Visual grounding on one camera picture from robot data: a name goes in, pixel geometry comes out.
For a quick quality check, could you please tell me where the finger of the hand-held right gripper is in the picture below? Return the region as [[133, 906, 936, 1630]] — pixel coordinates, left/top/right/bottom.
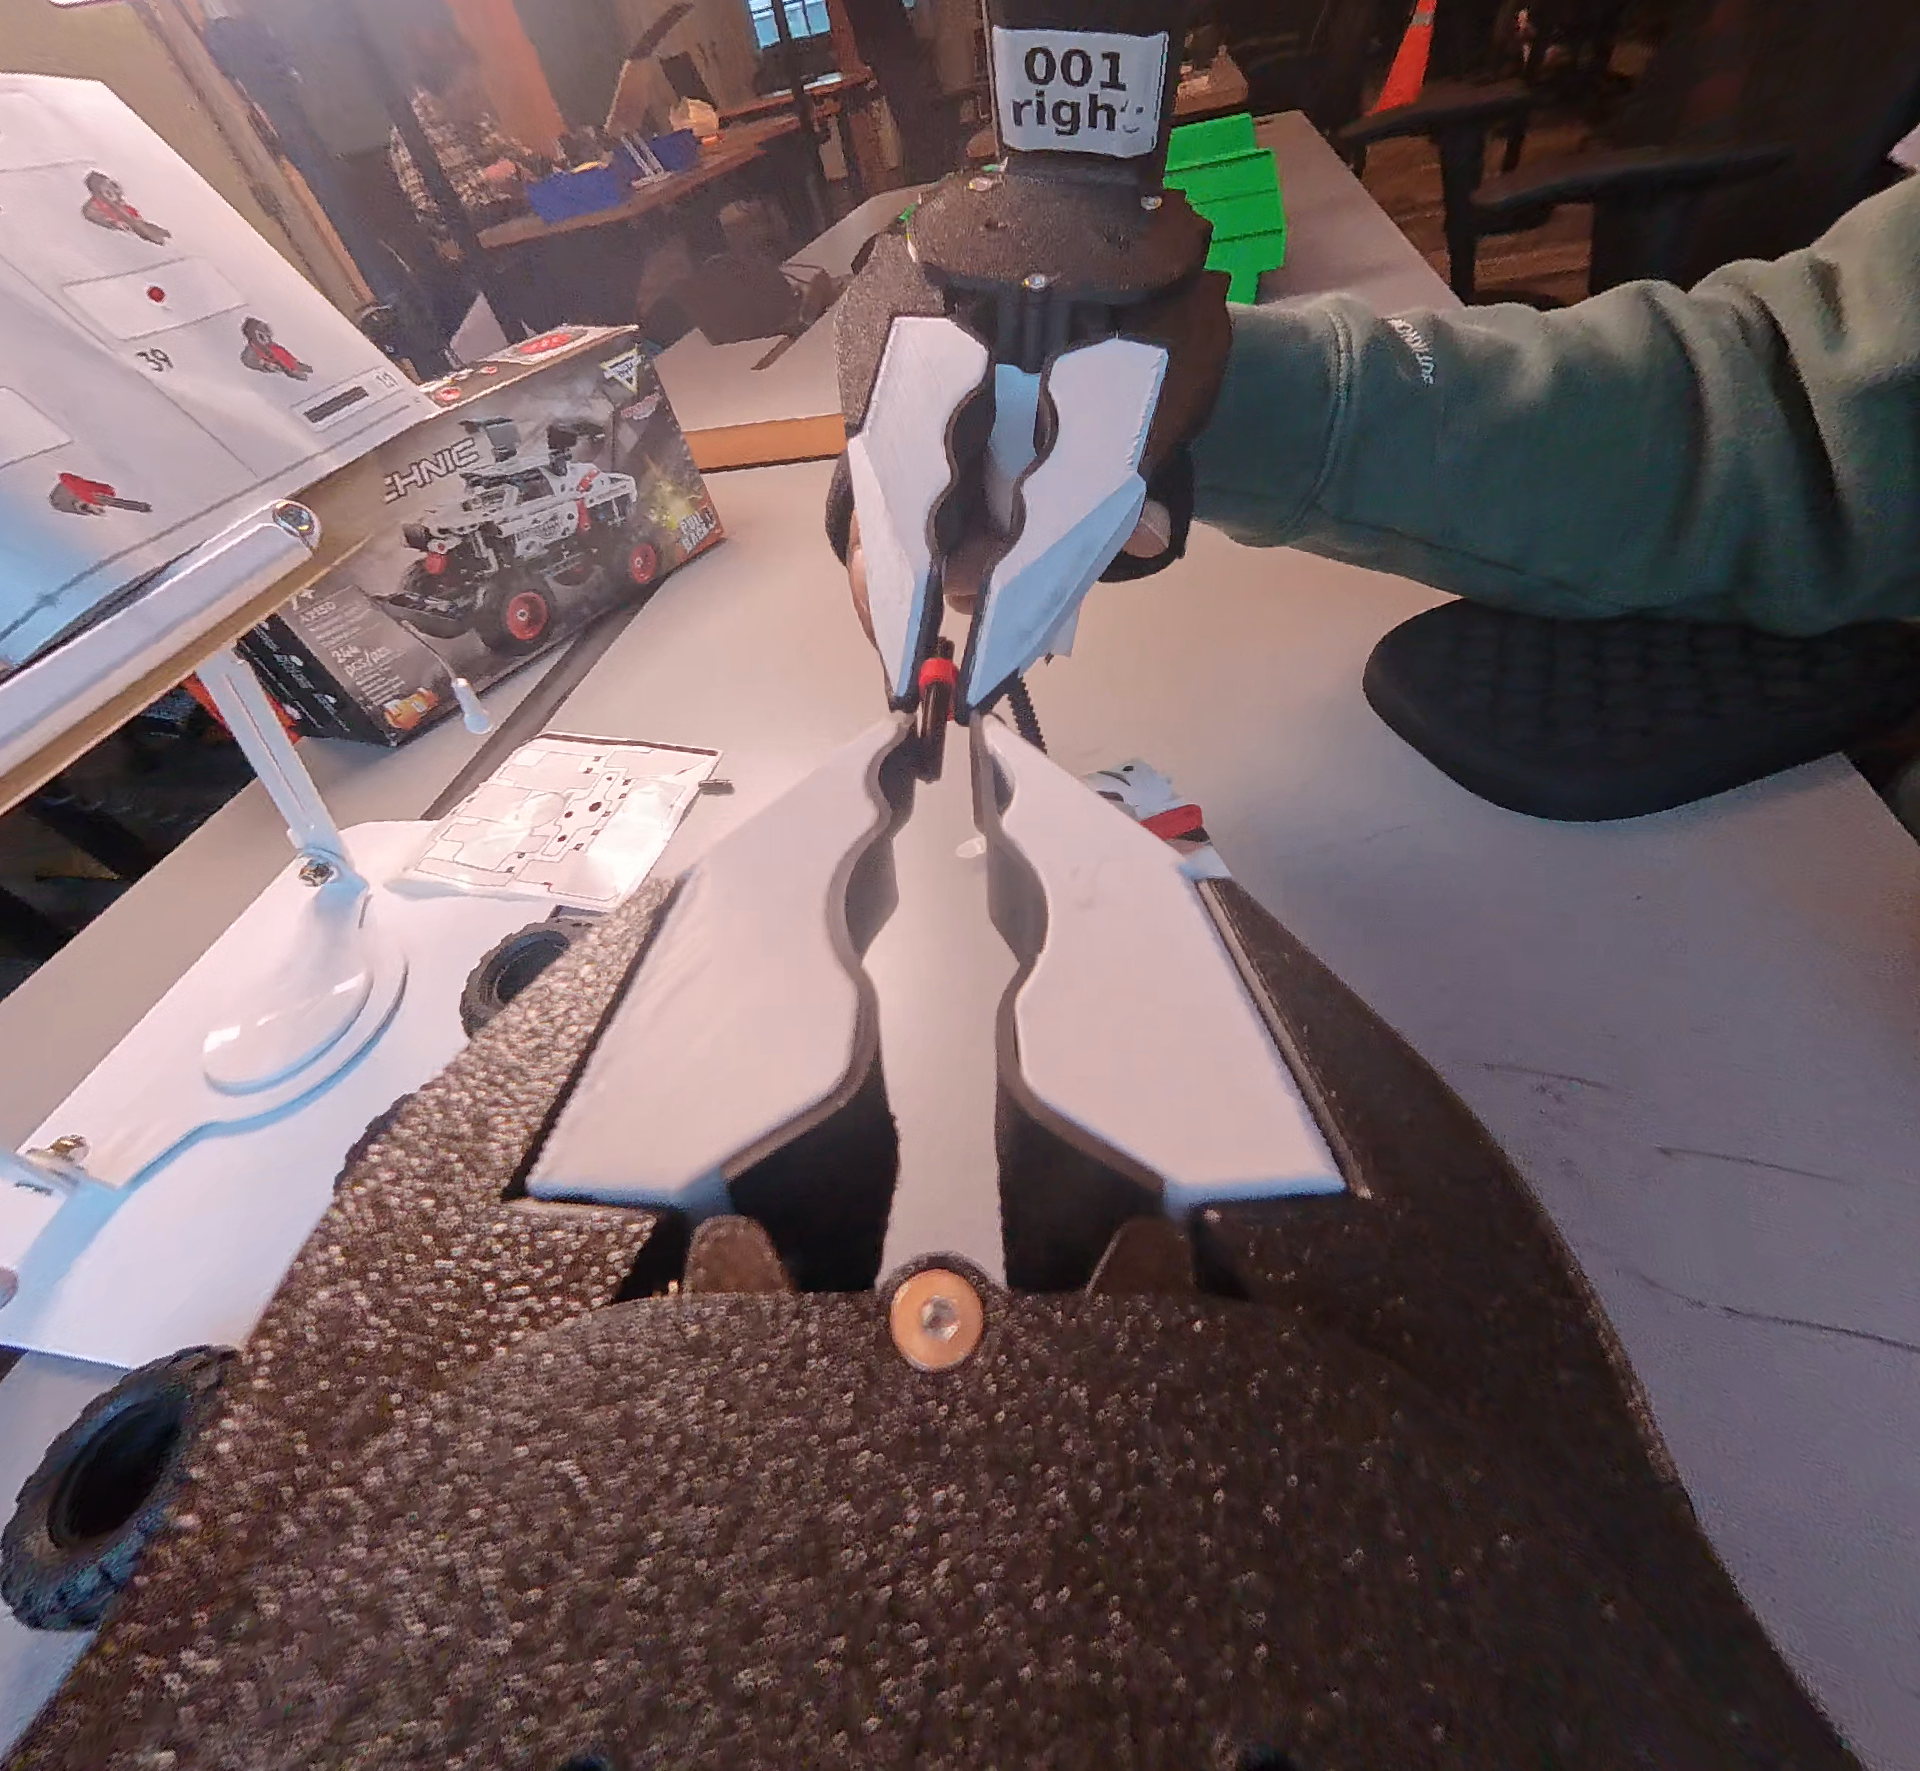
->
[[845, 316, 991, 711], [958, 338, 1171, 711]]

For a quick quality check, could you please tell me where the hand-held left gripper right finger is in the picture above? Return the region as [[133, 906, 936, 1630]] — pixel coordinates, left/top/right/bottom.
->
[[971, 718, 1346, 1203]]

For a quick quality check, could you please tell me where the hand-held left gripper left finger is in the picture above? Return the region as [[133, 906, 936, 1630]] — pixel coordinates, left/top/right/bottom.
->
[[529, 718, 920, 1203]]

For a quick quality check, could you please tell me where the white brick toy truck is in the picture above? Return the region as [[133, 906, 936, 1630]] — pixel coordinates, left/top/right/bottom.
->
[[1088, 759, 1232, 888]]

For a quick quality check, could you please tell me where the white instruction booklet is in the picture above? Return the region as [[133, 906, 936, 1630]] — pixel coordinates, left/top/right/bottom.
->
[[0, 73, 437, 668]]

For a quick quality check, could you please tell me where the grey desk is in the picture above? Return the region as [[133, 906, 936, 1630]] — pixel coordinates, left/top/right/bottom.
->
[[0, 436, 1920, 1771]]

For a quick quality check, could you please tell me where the green plastic bin stack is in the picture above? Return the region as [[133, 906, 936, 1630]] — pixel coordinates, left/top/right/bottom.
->
[[1162, 111, 1291, 303]]

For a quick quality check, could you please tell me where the white sticker sheet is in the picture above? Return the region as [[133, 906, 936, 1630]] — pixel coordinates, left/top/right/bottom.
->
[[401, 733, 724, 910]]

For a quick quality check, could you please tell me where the toy truck cardboard box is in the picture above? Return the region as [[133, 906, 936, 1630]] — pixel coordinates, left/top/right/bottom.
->
[[240, 328, 728, 749]]

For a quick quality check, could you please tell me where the orange traffic cone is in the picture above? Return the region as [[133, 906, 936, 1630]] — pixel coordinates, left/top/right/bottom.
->
[[1379, 0, 1448, 114]]

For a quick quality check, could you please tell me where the blue plastic bin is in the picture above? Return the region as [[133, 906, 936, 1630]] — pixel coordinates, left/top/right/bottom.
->
[[524, 156, 634, 223]]

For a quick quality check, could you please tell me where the black office chair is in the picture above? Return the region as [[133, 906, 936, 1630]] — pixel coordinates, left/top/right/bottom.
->
[[1334, 0, 1846, 303]]

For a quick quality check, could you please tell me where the black chair armrest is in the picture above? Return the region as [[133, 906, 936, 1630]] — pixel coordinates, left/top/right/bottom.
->
[[1362, 595, 1920, 822]]

